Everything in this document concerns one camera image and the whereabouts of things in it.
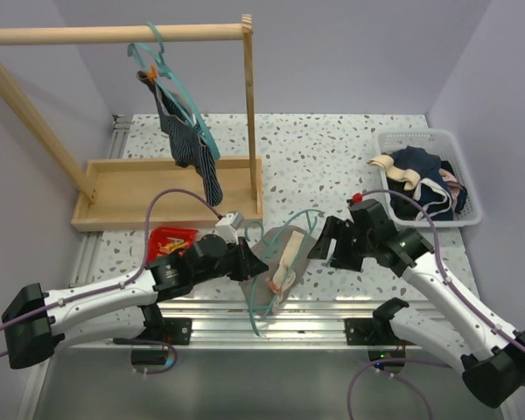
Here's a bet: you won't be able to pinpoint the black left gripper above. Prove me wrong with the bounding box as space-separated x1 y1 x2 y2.
193 236 268 284

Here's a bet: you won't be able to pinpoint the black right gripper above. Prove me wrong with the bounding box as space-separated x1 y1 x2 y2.
308 215 376 272

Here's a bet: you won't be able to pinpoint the pink clothespin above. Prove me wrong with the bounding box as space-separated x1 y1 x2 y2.
267 276 286 295

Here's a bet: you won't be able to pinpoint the beige grey underwear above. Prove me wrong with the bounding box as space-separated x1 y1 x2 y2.
240 225 316 318

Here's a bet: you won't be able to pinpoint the teal hanger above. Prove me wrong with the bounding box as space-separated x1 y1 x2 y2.
127 22 221 160
240 209 323 337

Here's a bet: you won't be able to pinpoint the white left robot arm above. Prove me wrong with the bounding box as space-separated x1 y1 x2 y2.
2 234 269 369

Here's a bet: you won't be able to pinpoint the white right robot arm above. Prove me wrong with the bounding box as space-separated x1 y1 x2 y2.
307 199 525 409

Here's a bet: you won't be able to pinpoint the navy striped underwear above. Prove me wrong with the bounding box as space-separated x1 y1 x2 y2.
136 71 223 207

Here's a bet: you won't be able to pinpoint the teal hanger on rack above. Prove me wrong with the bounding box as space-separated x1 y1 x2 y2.
127 22 221 160

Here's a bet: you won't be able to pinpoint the clothespins in red bin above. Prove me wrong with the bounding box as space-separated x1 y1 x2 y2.
153 237 192 256

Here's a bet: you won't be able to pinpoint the red clothespin bin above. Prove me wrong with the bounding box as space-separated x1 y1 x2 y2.
147 227 198 262

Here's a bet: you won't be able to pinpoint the wooden clothes rack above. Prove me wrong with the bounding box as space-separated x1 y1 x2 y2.
0 14 263 232

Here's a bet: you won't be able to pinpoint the pile of clothes in basket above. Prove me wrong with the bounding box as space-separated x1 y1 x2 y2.
367 146 468 221

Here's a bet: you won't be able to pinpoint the white laundry basket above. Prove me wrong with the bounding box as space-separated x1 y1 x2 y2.
368 129 482 228

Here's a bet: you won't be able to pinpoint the orange clothespin on rack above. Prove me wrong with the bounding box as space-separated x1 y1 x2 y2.
145 65 158 83

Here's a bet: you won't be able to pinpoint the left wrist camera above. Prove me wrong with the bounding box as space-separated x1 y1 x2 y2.
214 211 244 244

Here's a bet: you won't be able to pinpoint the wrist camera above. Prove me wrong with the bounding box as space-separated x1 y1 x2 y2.
214 211 244 244
346 192 363 206

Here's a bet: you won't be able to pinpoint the aluminium table rail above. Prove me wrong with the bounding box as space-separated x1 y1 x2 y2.
69 231 500 351

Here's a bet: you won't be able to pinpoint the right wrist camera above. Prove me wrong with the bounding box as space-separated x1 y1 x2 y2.
346 192 363 206

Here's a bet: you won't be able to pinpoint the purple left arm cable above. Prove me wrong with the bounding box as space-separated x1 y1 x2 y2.
0 187 224 375

